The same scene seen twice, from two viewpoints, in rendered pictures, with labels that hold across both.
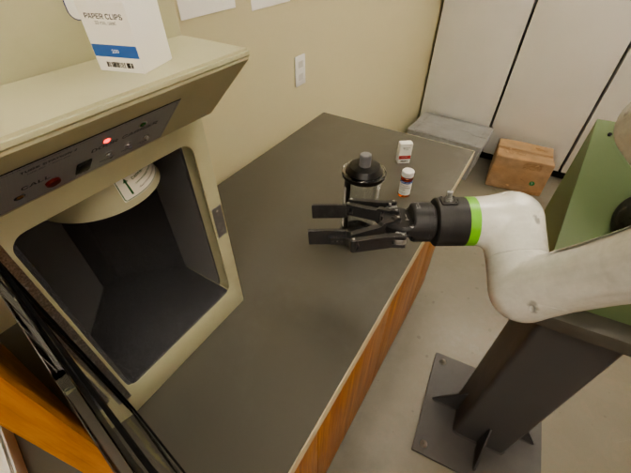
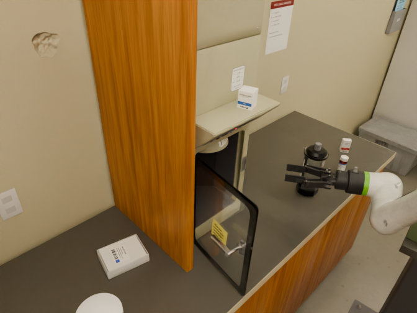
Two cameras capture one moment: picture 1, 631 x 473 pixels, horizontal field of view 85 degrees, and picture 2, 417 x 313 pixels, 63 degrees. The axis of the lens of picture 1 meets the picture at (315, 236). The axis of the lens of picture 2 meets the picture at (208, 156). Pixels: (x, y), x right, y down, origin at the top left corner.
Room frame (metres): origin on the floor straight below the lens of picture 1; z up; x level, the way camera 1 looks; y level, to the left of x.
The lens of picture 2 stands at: (-0.64, 0.09, 2.01)
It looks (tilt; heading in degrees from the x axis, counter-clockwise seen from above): 34 degrees down; 12
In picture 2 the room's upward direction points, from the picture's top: 3 degrees clockwise
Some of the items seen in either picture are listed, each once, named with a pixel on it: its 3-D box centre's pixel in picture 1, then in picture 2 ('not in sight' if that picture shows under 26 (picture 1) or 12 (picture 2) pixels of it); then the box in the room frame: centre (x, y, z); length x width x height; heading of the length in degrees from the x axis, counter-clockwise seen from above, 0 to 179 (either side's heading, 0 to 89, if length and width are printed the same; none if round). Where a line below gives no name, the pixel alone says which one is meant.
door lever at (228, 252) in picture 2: not in sight; (225, 243); (0.07, 0.17, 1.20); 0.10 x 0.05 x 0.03; 50
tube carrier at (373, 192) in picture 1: (360, 205); (311, 170); (0.73, -0.12, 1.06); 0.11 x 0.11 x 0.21
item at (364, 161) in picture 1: (364, 166); (316, 149); (0.73, -0.12, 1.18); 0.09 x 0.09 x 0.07
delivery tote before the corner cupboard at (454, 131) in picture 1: (445, 145); (390, 145); (2.70, -1.12, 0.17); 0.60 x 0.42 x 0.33; 56
